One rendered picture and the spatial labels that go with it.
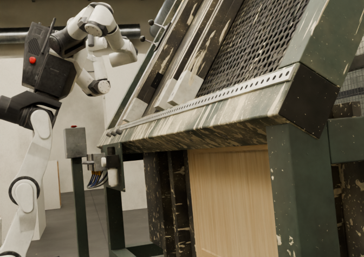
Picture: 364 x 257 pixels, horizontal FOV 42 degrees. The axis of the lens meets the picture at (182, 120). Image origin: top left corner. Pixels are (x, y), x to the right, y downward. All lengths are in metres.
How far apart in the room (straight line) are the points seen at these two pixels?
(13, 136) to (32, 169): 2.43
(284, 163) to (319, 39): 0.26
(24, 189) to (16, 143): 2.48
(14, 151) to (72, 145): 1.96
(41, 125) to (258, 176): 1.19
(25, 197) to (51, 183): 5.12
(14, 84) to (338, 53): 4.10
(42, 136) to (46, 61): 0.35
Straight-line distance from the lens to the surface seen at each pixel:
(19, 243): 2.42
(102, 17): 2.03
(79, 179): 2.92
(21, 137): 4.80
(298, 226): 0.95
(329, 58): 1.00
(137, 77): 3.06
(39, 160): 2.39
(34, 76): 2.38
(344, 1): 1.06
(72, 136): 2.89
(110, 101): 6.32
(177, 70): 1.85
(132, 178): 6.31
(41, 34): 2.42
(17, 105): 2.39
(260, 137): 1.11
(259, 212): 1.56
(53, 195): 7.47
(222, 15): 1.78
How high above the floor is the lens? 0.76
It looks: 3 degrees up
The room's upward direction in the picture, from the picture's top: 5 degrees counter-clockwise
